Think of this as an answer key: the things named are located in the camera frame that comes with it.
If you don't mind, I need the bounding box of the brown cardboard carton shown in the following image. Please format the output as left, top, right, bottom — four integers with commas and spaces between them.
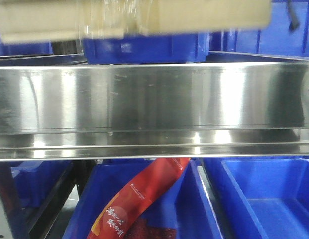
0, 0, 272, 44

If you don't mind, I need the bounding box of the blue bin upper middle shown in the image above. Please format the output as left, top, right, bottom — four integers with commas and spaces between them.
82, 32, 209, 64

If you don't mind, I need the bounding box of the blue bin with snack bag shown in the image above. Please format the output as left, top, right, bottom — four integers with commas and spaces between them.
62, 159, 222, 239

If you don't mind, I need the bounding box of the red snack bag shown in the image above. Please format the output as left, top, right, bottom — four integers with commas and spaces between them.
87, 157, 190, 239

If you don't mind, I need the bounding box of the empty blue bin lower right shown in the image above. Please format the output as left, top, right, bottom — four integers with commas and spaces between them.
203, 157, 309, 239

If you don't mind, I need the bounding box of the blue bin lower left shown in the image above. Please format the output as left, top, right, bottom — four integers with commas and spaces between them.
9, 160, 72, 208

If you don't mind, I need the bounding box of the blue bin upper right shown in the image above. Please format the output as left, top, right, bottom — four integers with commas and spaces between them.
209, 0, 309, 61

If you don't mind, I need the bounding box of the blue bin upper left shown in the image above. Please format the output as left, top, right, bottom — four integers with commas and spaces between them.
0, 38, 53, 56

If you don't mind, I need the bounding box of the stainless steel shelf rail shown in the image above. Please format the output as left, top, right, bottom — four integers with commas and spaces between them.
0, 61, 309, 161

